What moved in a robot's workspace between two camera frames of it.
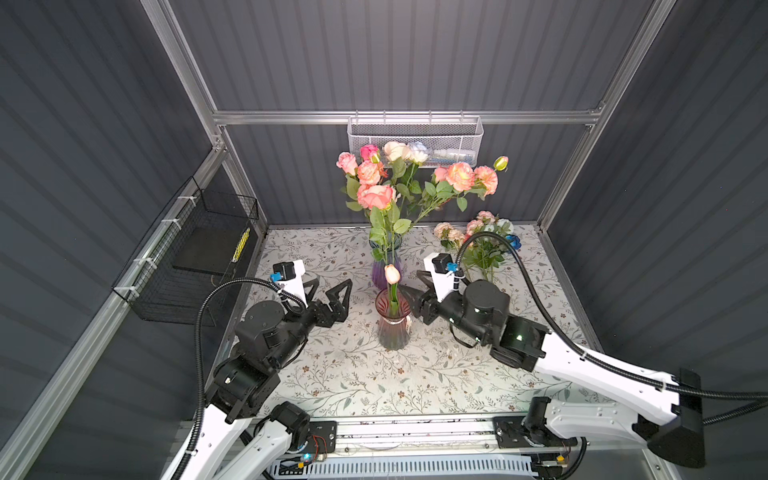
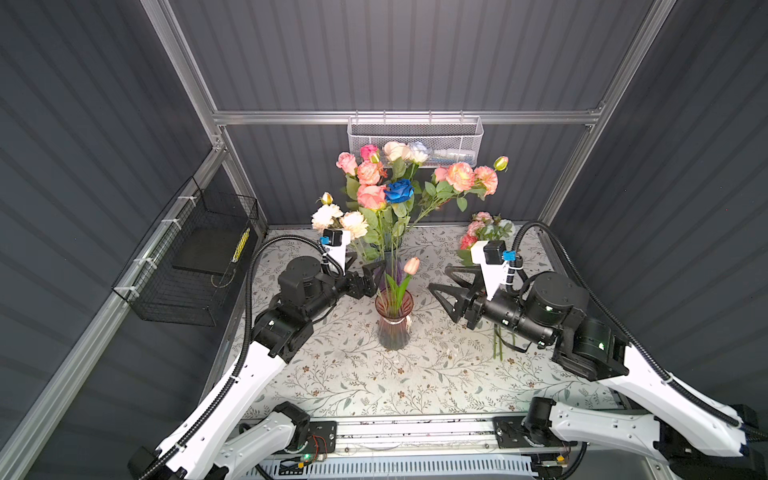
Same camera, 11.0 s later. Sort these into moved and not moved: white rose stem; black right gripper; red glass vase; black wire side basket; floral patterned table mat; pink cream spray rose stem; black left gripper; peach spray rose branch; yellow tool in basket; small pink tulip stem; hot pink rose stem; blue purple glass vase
Moved: black left gripper; small pink tulip stem; black right gripper; blue purple glass vase
Not moved: hot pink rose stem; red glass vase; floral patterned table mat; black wire side basket; peach spray rose branch; yellow tool in basket; pink cream spray rose stem; white rose stem
